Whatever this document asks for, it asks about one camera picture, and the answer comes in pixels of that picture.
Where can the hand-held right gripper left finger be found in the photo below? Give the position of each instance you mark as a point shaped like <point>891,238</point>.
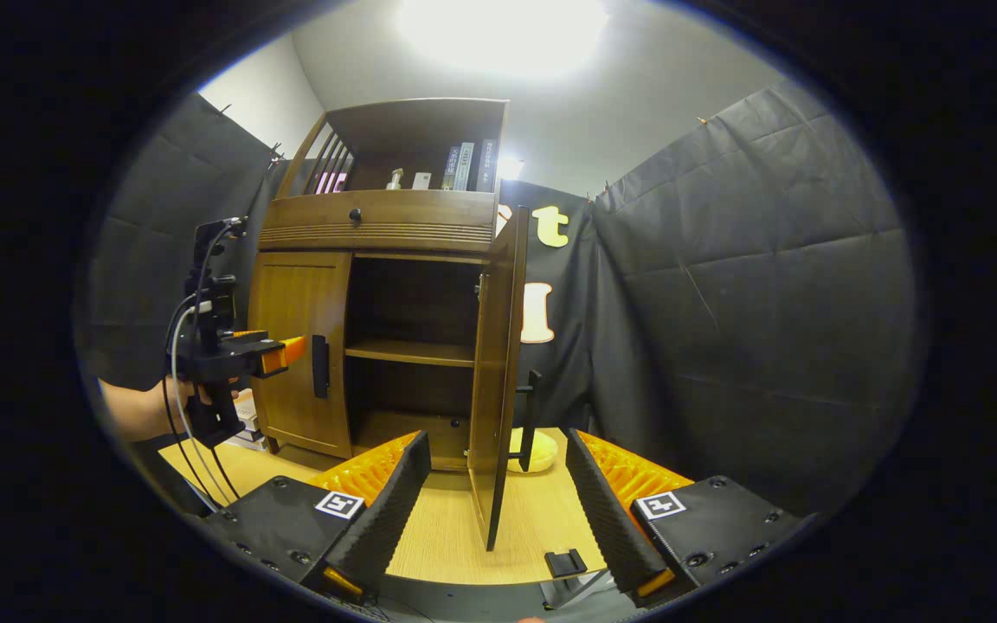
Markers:
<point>386,519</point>

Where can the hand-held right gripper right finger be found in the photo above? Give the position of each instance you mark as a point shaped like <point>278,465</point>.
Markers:
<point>607,519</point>

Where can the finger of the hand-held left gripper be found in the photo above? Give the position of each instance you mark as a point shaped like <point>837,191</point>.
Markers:
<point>286,353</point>

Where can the wooden shoe cabinet door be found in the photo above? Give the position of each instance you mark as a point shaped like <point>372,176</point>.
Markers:
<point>492,363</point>
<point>291,346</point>

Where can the wooden double-door shoe cabinet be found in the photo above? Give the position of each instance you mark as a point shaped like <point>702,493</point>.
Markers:
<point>416,303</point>

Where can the black table clamp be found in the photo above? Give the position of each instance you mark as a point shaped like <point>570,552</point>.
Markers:
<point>566,562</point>

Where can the pale yellow round object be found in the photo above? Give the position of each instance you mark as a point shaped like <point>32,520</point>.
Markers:
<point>542,452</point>

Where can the wooden drawer with black knob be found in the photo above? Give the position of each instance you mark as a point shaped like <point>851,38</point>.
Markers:
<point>412,216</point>

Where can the small white box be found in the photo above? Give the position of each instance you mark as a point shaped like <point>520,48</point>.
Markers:
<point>421,180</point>

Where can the black backdrop cloth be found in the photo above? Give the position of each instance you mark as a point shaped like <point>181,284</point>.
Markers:
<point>749,303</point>

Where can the large ceiling light panel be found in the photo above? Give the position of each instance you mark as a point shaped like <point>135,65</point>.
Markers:
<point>503,30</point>

